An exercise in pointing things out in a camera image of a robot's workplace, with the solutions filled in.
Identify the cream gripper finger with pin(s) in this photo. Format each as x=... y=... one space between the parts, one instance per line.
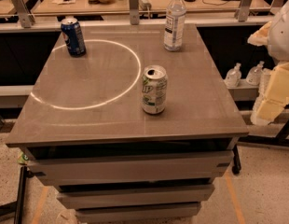
x=260 y=37
x=273 y=95

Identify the green white 7up can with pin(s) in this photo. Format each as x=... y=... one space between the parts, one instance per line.
x=154 y=89

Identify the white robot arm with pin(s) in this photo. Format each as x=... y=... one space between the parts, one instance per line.
x=278 y=36

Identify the white sanitizer bottle right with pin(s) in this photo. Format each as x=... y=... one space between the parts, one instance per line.
x=254 y=75

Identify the white sanitizer bottle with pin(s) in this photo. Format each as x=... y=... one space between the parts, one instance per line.
x=233 y=76
x=254 y=75

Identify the white sanitizer bottle left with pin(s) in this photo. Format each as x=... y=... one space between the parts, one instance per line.
x=233 y=76

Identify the clear plastic water bottle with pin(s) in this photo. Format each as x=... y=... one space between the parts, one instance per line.
x=174 y=25

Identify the blue pepsi can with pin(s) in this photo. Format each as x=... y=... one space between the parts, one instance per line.
x=73 y=37

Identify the grey drawer cabinet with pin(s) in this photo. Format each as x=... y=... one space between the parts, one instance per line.
x=85 y=132

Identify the metal bracket right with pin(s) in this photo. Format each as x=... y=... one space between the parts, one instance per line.
x=242 y=12

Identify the metal bracket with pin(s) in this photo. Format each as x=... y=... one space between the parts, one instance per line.
x=134 y=12
x=25 y=16
x=242 y=12

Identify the metal bracket middle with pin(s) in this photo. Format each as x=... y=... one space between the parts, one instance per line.
x=134 y=12

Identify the metal bracket left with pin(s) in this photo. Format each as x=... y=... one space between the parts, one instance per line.
x=25 y=16

